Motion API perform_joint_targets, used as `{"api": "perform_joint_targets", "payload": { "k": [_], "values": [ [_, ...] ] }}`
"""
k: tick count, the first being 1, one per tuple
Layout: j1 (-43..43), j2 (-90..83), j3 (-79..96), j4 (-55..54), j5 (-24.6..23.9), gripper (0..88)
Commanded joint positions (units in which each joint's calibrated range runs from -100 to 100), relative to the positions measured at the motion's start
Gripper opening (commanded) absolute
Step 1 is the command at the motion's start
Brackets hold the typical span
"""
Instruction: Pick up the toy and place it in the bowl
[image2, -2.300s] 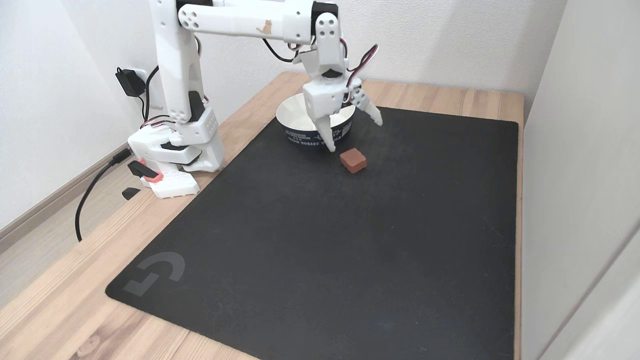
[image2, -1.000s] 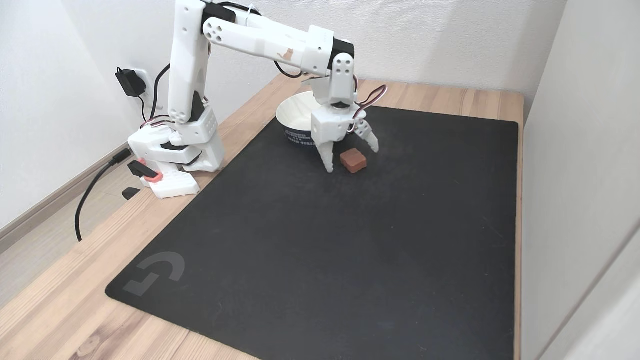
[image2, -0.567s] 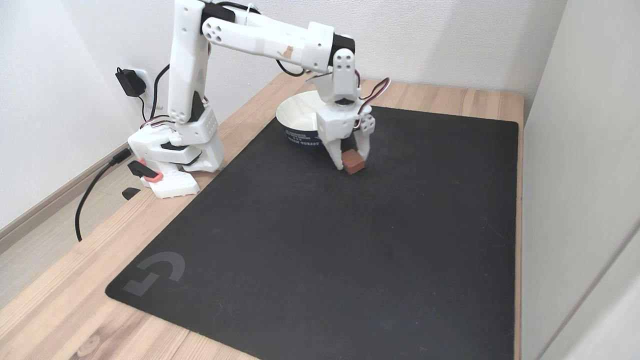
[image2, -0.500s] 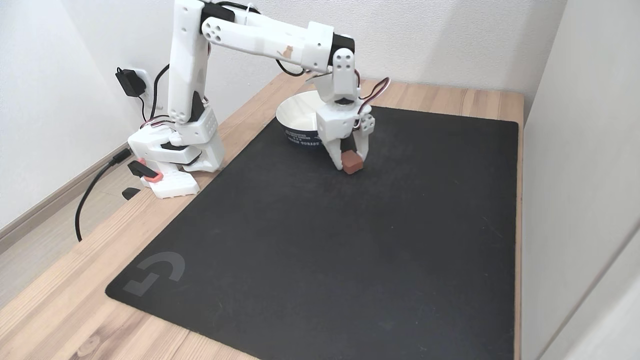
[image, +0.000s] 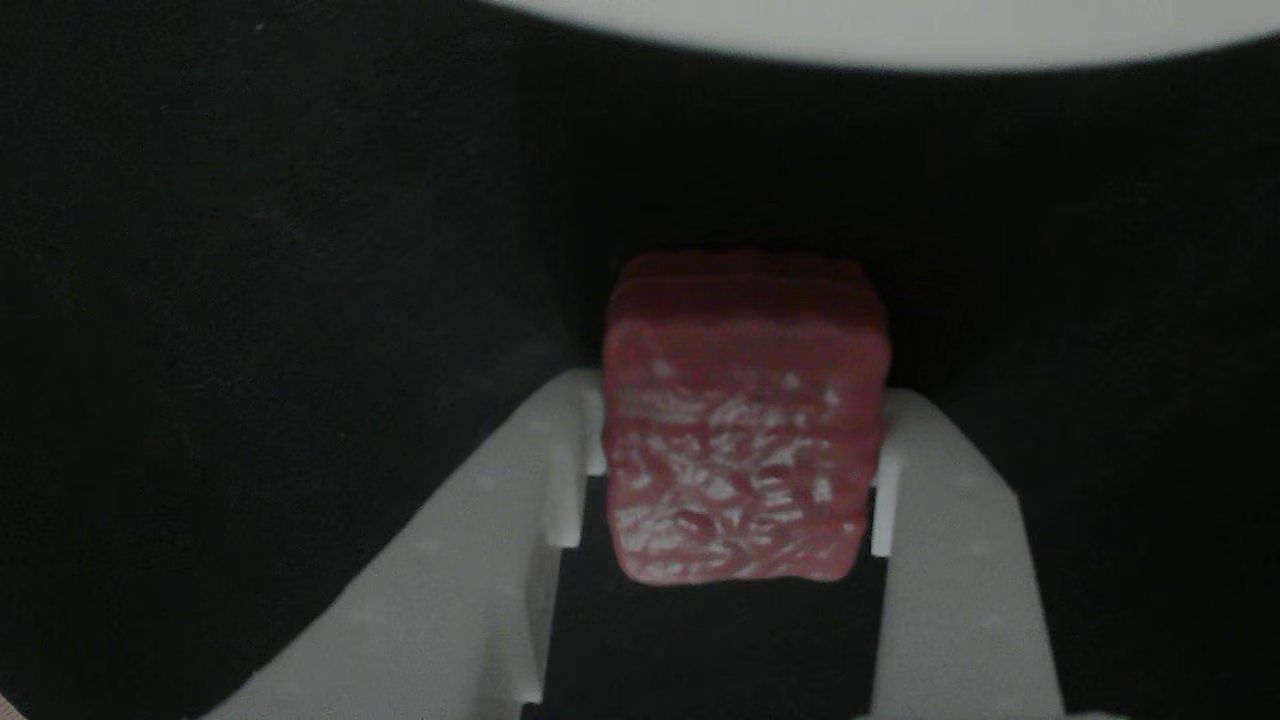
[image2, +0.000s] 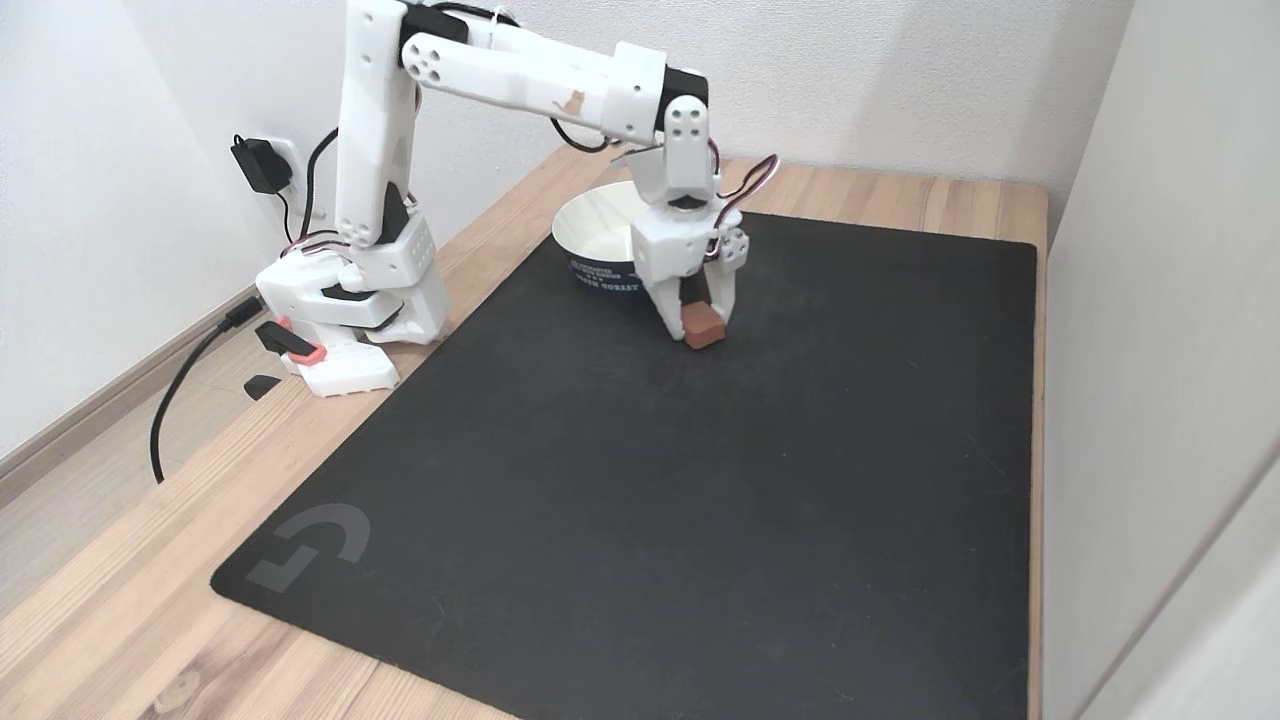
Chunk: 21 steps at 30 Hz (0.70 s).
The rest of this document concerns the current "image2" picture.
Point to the white wall outlet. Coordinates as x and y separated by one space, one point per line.
297 165

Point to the grey baseboard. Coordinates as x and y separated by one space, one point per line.
100 412

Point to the brown toy cube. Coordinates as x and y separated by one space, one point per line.
705 328

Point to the black power adapter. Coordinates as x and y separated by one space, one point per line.
260 165

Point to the black orange table clamp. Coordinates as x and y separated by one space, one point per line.
300 348

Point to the white paper bowl navy band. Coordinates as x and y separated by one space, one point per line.
595 230

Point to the black mouse mat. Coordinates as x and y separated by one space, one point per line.
700 500

